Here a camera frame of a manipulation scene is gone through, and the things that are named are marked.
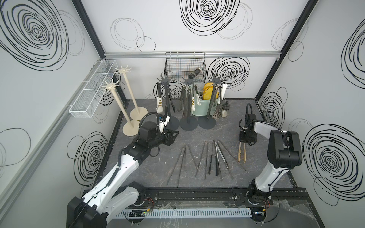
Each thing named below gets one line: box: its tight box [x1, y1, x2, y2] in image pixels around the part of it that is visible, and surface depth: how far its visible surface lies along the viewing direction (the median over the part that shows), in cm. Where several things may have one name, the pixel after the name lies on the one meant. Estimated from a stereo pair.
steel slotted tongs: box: [187, 84, 193, 124], surface depth 78 cm
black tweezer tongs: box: [208, 139, 220, 177], surface depth 86 cm
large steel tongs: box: [181, 84, 189, 118], surface depth 77 cm
